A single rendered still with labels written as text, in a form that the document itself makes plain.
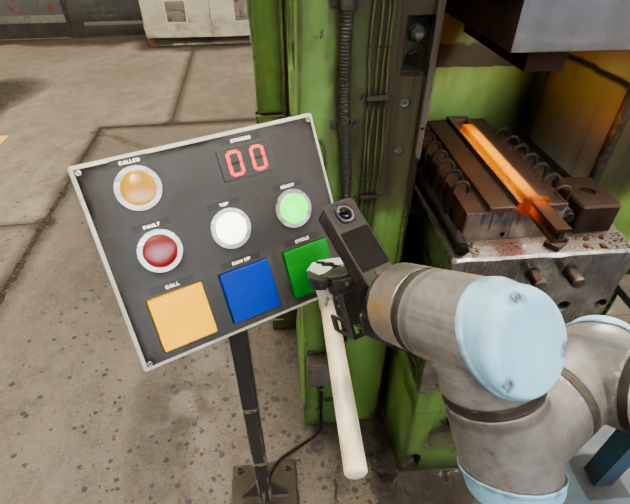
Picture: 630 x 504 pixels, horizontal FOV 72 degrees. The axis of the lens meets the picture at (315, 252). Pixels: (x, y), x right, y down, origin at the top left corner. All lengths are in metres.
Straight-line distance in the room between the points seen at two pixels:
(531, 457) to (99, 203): 0.53
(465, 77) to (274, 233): 0.81
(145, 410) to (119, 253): 1.24
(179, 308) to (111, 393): 1.29
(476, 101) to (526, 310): 1.02
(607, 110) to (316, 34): 0.65
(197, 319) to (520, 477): 0.42
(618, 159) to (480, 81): 0.40
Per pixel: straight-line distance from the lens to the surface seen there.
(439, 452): 1.53
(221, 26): 6.09
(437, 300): 0.39
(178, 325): 0.62
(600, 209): 1.03
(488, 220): 0.92
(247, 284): 0.64
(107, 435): 1.80
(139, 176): 0.61
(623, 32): 0.86
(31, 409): 1.98
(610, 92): 1.16
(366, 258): 0.50
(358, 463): 0.90
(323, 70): 0.84
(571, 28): 0.81
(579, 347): 0.52
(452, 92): 1.31
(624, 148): 1.17
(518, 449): 0.43
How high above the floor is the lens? 1.45
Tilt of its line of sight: 39 degrees down
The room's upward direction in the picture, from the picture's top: straight up
